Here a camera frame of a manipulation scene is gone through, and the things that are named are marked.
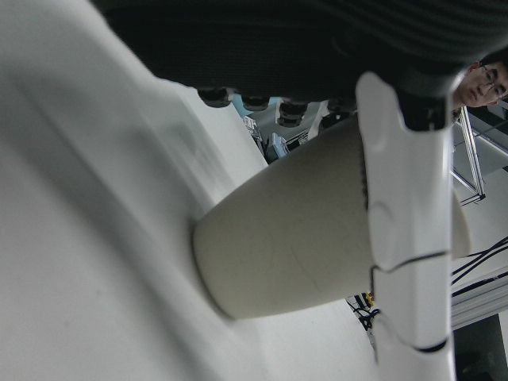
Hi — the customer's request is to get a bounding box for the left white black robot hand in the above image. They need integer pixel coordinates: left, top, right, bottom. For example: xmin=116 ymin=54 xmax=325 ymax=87
xmin=89 ymin=0 xmax=508 ymax=381

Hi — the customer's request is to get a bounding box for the beige paper cup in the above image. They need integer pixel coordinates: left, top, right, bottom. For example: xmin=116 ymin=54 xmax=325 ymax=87
xmin=192 ymin=114 xmax=473 ymax=321

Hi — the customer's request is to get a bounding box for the person in patterned shirt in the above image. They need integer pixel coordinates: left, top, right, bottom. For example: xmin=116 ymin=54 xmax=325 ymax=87
xmin=452 ymin=49 xmax=508 ymax=109

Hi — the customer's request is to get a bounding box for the black cable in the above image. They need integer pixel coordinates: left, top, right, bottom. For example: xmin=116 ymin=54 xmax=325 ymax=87
xmin=450 ymin=237 xmax=508 ymax=279

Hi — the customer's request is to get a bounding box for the aluminium extrusion rail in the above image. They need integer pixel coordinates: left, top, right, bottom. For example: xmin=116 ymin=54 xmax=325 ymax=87
xmin=451 ymin=277 xmax=508 ymax=330

